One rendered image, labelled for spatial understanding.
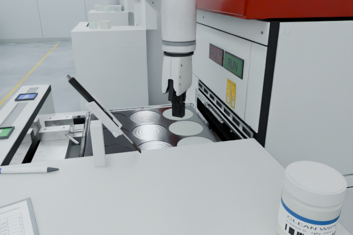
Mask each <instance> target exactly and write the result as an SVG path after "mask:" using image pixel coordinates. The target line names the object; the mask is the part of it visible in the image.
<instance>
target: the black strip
mask: <svg viewBox="0 0 353 235"><path fill-rule="evenodd" d="M50 92H51V85H50V86H49V87H48V89H47V91H46V92H45V94H44V95H43V97H42V99H41V100H40V102H39V104H38V105H37V106H36V109H35V110H34V112H33V113H32V115H31V116H30V118H29V120H28V121H27V123H26V125H25V126H24V128H23V129H22V131H21V133H20V135H19V136H18V138H17V139H16V141H15V143H14V144H13V146H12V148H11V149H10V150H9V152H8V154H7V155H6V157H5V159H4V160H3V162H2V163H1V165H0V166H7V165H9V164H10V162H11V160H12V158H13V157H14V155H15V153H16V151H17V150H18V148H19V146H20V144H21V142H22V141H23V139H24V137H25V135H26V134H27V132H28V130H29V128H30V127H31V125H32V123H33V121H34V119H35V118H36V116H37V114H38V112H39V111H40V109H41V108H42V106H43V104H44V102H45V101H46V99H47V97H48V95H49V93H50Z"/></svg>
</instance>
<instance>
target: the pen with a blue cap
mask: <svg viewBox="0 0 353 235"><path fill-rule="evenodd" d="M57 170H59V168H53V167H19V168H0V174H12V173H47V172H53V171H57Z"/></svg>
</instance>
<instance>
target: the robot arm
mask: <svg viewBox="0 0 353 235"><path fill-rule="evenodd" d="M145 1H146V2H147V3H148V4H149V5H150V6H151V7H152V8H153V9H154V10H155V11H156V12H157V13H158V14H159V15H160V16H161V36H162V50H163V51H164V55H165V56H164V59H163V67H162V93H163V94H166V93H169V96H168V101H171V103H172V116H174V117H178V118H183V117H184V116H185V100H186V91H187V90H188V89H189V88H190V87H191V85H192V55H194V51H195V50H196V8H197V0H145Z"/></svg>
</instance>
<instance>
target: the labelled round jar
mask: <svg viewBox="0 0 353 235"><path fill-rule="evenodd" d="M346 188H347V182H346V180H345V178H344V177H343V176H342V175H341V174H340V173H339V172H338V171H336V170H335V169H333V168H331V167H329V166H327V165H325V164H322V163H318V162H312V161H297V162H294V163H291V164H289V165H288V166H287V167H286V170H285V177H284V184H283V190H282V195H281V202H280V206H279V213H278V221H277V230H278V233H279V235H335V233H336V229H337V225H338V220H339V216H340V212H341V207H342V203H343V199H344V196H345V192H346Z"/></svg>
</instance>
